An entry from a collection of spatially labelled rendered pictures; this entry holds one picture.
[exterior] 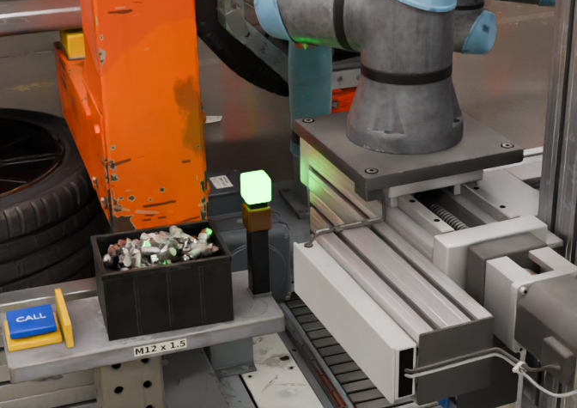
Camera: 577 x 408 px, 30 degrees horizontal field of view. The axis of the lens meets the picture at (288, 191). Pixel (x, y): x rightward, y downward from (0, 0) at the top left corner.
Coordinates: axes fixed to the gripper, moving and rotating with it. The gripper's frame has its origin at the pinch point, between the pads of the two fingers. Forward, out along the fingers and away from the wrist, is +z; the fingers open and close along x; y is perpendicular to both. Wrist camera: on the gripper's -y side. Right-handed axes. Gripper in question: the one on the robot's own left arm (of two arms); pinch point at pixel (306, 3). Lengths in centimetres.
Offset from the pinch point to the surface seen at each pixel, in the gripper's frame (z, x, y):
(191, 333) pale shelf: -6, -56, 38
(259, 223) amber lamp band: -11.3, -41.6, 24.5
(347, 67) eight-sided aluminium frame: 3.6, 27.6, 21.0
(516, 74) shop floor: 16, 223, 83
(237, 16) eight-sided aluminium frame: 19.6, 9.0, 6.8
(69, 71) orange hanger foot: 46, -13, 15
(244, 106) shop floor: 96, 148, 83
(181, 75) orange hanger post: 5.0, -36.1, 3.7
